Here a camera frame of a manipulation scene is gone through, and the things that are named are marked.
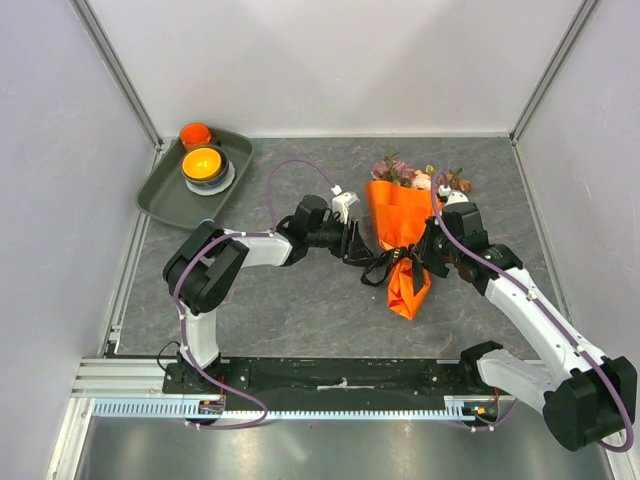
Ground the aluminium frame post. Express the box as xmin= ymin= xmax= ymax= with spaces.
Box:
xmin=69 ymin=0 xmax=163 ymax=150
xmin=509 ymin=0 xmax=600 ymax=146

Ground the orange plastic cup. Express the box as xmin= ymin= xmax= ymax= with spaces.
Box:
xmin=179 ymin=122 xmax=212 ymax=152

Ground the grey slotted cable duct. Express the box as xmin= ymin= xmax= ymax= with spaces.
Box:
xmin=93 ymin=398 xmax=498 ymax=421

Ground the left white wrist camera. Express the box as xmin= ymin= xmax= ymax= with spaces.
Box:
xmin=330 ymin=185 xmax=359 ymax=222

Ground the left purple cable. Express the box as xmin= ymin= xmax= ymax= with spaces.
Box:
xmin=172 ymin=158 xmax=341 ymax=432

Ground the black ribbon with gold text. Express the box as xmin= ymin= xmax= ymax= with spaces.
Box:
xmin=360 ymin=244 xmax=426 ymax=296

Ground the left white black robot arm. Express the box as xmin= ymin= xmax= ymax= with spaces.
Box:
xmin=162 ymin=192 xmax=373 ymax=393

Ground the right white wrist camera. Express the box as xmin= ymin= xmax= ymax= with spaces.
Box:
xmin=437 ymin=185 xmax=469 ymax=207

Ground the orange flower bouquet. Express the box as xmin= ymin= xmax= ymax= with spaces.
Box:
xmin=365 ymin=153 xmax=441 ymax=320

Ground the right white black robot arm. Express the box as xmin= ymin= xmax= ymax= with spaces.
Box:
xmin=412 ymin=191 xmax=637 ymax=452

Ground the right aluminium frame post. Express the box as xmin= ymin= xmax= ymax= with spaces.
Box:
xmin=509 ymin=0 xmax=600 ymax=146

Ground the grey green plastic tray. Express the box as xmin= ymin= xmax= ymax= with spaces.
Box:
xmin=136 ymin=127 xmax=254 ymax=231

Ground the left aluminium frame post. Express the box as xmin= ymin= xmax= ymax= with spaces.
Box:
xmin=69 ymin=0 xmax=163 ymax=150

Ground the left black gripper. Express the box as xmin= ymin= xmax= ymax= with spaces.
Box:
xmin=307 ymin=214 xmax=373 ymax=262

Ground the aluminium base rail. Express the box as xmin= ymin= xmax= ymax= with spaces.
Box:
xmin=69 ymin=357 xmax=174 ymax=399

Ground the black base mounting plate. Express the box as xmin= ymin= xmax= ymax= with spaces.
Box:
xmin=163 ymin=357 xmax=496 ymax=398

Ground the orange bowl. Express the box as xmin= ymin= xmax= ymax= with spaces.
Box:
xmin=181 ymin=147 xmax=223 ymax=182

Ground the white plate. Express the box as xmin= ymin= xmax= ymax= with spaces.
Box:
xmin=185 ymin=163 xmax=235 ymax=196

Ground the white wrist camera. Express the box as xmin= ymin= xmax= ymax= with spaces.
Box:
xmin=330 ymin=185 xmax=359 ymax=222
xmin=437 ymin=185 xmax=469 ymax=207

